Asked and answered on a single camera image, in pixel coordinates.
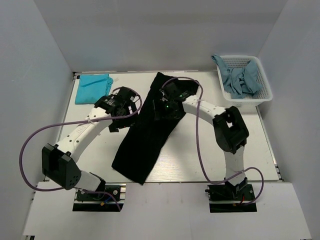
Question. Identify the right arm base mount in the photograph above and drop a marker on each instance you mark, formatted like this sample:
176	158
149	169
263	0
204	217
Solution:
221	200

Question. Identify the crumpled grey-blue t-shirt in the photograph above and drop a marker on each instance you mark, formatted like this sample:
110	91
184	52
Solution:
238	81

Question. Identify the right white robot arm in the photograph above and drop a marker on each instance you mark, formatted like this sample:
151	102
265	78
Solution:
230	131

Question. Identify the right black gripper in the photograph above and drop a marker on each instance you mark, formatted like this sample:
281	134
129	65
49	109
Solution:
160	104

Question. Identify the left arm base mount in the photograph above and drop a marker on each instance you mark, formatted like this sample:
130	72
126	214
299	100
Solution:
112	200

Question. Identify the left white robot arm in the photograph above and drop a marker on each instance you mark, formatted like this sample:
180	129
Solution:
59	161

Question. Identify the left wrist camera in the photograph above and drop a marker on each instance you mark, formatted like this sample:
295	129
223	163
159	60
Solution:
119	104

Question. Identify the white plastic basket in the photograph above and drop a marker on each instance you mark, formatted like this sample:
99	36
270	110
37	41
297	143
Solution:
264	95

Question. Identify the folded turquoise t-shirt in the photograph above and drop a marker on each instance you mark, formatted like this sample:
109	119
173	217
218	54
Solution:
92	87

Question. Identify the black t-shirt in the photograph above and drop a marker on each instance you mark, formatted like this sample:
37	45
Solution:
139	150

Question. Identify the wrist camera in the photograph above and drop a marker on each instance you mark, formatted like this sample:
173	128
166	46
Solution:
119	104
171	91

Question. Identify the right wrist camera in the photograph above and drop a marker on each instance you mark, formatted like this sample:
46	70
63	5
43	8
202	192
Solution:
171	91

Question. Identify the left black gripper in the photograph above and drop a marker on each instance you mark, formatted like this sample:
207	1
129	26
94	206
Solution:
114	127

